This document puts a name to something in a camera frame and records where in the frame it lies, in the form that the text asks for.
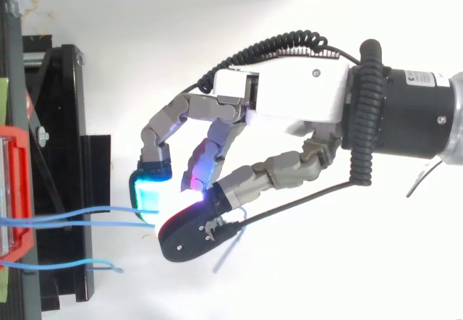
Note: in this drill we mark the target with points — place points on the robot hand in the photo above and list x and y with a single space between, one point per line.
300 92

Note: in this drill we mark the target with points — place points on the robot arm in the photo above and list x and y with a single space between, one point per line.
416 117

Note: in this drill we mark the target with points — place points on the black stand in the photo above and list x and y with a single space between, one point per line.
61 117

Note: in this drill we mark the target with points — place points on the red bin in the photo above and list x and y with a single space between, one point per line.
22 189

